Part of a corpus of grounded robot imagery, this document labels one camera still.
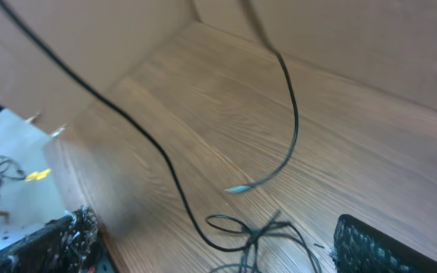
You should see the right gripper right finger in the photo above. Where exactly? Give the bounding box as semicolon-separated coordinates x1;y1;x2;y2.
332;214;437;273

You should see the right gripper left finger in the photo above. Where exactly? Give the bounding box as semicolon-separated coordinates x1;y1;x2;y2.
0;206;100;273

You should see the black usb cable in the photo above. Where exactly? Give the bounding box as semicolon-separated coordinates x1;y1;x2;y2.
224;0;300;195
0;0;324;273

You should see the brown cardboard sheet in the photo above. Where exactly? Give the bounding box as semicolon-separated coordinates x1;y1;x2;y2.
194;0;437;111

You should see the left side cardboard sheet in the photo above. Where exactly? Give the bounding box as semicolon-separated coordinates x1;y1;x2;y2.
0;0;194;133

